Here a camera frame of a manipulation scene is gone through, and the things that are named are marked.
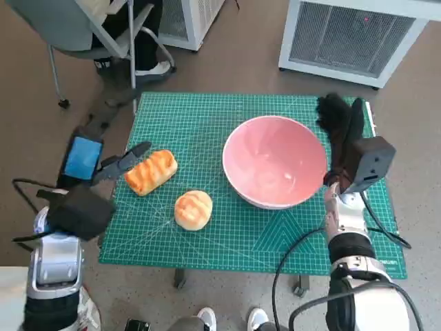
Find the pink bowl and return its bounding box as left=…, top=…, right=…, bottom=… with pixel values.
left=222, top=115, right=328, bottom=210

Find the white shoe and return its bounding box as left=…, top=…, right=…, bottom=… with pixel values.
left=247, top=308, right=269, bottom=331
left=196, top=308, right=217, bottom=331

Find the green cutting mat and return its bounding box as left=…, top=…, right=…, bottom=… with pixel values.
left=99, top=91, right=408, bottom=280

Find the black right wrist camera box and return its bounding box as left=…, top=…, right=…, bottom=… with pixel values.
left=344, top=136, right=397, bottom=194

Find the small white mesh cabinet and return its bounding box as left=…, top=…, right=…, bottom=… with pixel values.
left=158, top=0, right=228, bottom=52

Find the short black right arm cable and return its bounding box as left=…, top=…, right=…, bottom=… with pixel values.
left=288, top=281, right=424, bottom=331

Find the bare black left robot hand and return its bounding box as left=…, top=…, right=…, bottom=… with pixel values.
left=57, top=126, right=152, bottom=190

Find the large white mesh cabinet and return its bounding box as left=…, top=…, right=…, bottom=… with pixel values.
left=278, top=0, right=441, bottom=91

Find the small black device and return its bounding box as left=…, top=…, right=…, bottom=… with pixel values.
left=123, top=319, right=151, bottom=331

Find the round toy bread bun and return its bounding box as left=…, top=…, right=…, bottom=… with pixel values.
left=174, top=190, right=214, bottom=231

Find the white fabric cover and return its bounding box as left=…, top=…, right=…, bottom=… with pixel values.
left=0, top=265, right=101, bottom=331

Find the long black right arm cable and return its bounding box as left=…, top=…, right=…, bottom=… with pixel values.
left=271, top=228, right=328, bottom=331

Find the grey chair with metal legs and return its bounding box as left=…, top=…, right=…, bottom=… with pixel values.
left=5, top=0, right=177, bottom=110

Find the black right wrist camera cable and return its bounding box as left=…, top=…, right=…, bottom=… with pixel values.
left=360, top=192, right=413, bottom=250

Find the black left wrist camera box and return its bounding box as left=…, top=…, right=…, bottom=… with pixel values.
left=46, top=188, right=116, bottom=241

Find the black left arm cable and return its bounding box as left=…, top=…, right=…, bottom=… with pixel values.
left=12, top=178, right=58, bottom=244

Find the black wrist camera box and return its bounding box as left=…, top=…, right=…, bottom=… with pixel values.
left=344, top=136, right=397, bottom=194
left=46, top=188, right=116, bottom=241

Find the long toy bread loaf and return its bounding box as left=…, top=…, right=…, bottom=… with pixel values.
left=123, top=149, right=179, bottom=197

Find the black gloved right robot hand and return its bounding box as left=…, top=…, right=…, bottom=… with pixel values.
left=316, top=92, right=365, bottom=187

